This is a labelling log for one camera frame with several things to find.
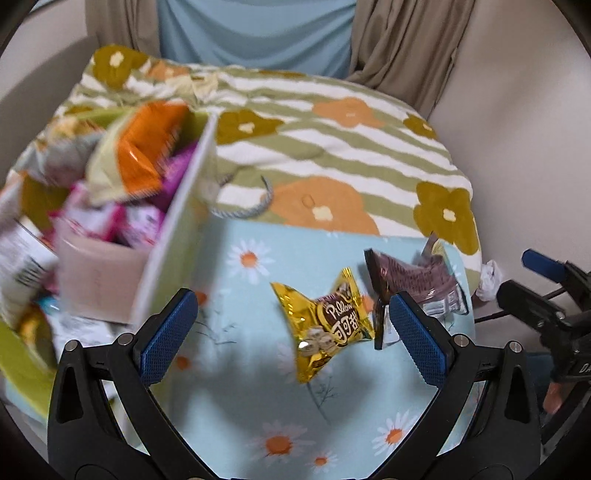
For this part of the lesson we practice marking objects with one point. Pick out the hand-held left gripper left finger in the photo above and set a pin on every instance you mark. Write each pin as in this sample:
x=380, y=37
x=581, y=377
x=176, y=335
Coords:
x=168, y=337

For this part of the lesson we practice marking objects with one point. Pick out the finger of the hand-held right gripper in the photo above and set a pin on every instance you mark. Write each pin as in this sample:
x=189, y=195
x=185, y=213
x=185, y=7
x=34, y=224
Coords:
x=540, y=263
x=521, y=300

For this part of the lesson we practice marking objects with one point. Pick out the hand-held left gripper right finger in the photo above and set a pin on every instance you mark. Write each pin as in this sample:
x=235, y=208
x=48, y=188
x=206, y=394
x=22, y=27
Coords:
x=415, y=341

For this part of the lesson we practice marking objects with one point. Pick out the brown snack packet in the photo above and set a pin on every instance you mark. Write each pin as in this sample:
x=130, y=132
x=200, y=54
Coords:
x=415, y=281

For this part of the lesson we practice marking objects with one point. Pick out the gold pillow snack packet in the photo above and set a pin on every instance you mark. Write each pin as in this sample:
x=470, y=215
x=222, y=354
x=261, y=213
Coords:
x=323, y=323

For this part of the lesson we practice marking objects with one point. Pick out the pink white snack packet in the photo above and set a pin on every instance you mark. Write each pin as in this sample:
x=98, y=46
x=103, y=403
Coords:
x=90, y=221

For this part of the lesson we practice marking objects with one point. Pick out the white blue chip bag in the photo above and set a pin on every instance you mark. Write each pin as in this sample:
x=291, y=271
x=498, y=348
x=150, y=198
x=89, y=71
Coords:
x=25, y=272

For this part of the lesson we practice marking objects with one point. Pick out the magenta snack packet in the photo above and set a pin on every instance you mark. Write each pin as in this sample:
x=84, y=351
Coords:
x=178, y=175

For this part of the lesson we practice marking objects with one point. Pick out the orange cream snack packet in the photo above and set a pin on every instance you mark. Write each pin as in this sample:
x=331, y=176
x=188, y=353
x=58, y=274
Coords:
x=138, y=147

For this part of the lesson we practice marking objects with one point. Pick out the silver grey snack packet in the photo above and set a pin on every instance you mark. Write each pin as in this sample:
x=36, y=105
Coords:
x=64, y=159

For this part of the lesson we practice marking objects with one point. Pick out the person's right hand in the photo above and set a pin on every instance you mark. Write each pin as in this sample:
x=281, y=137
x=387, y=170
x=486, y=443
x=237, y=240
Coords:
x=552, y=398

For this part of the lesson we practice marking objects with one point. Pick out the white plastic bag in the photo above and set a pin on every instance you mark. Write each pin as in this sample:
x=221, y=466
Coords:
x=488, y=281

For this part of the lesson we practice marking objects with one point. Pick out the person's jeans leg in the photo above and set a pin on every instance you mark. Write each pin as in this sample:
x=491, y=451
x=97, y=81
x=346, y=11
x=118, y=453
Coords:
x=538, y=369

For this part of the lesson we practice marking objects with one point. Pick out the light blue daisy tablecloth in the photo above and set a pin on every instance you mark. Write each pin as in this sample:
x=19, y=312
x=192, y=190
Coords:
x=258, y=415

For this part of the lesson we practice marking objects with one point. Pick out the green striped floral blanket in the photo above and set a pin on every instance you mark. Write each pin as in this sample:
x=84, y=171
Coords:
x=323, y=152

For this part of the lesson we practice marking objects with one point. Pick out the beige curtain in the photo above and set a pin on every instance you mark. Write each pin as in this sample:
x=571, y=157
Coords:
x=406, y=46
x=122, y=23

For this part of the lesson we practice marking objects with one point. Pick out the light blue window cloth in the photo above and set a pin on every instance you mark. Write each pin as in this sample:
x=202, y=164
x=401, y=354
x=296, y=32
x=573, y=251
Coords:
x=254, y=32

